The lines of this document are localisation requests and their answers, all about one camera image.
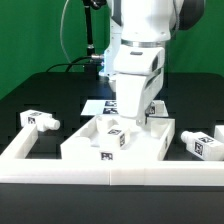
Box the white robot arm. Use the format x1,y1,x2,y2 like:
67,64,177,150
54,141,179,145
100,0,206,126

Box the grey hanging cable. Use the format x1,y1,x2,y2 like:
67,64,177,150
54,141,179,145
59,0,73,64

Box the black cables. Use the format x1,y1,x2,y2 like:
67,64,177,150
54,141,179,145
45,54,105,74

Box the white U-shaped obstacle fence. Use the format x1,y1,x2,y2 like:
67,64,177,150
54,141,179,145
0,125,224,186

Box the black camera stand pole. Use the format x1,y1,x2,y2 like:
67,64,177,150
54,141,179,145
82,0,106,74

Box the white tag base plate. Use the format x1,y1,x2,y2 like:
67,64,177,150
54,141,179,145
80,99,170,118

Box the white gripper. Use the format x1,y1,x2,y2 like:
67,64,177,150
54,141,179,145
113,45,165,127

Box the white square tabletop part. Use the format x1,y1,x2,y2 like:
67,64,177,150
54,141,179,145
60,115,175,162

